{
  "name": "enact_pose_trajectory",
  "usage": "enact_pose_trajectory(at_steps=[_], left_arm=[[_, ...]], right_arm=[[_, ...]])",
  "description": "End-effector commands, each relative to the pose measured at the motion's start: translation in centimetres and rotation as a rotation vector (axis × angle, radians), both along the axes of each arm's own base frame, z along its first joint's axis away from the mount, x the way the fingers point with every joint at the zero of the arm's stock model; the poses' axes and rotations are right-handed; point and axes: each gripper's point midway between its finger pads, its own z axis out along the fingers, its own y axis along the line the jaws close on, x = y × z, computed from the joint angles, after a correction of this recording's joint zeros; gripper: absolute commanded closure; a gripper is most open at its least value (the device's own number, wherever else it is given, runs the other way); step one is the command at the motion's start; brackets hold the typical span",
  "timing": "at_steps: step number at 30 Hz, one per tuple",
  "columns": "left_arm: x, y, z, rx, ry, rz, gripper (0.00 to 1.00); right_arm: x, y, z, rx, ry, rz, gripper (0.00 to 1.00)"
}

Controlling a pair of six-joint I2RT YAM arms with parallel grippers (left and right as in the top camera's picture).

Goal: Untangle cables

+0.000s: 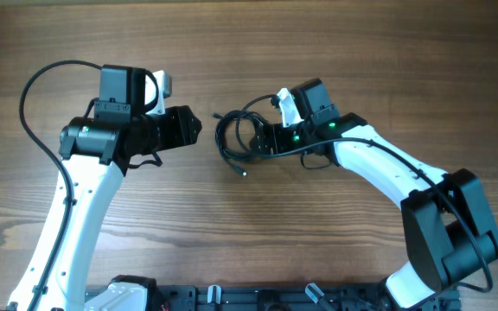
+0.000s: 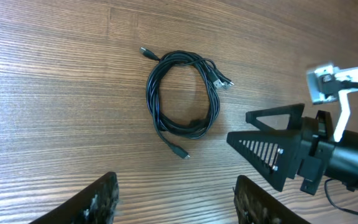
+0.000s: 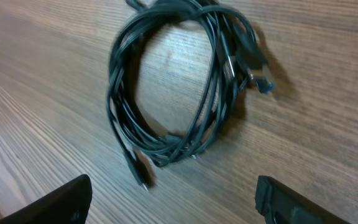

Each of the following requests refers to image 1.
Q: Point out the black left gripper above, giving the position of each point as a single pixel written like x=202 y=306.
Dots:
x=182 y=132

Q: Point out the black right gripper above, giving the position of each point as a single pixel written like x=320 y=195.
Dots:
x=273 y=141

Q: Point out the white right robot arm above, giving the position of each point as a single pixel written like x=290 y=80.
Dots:
x=449 y=228

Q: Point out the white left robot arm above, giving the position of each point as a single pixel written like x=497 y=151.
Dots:
x=128 y=118

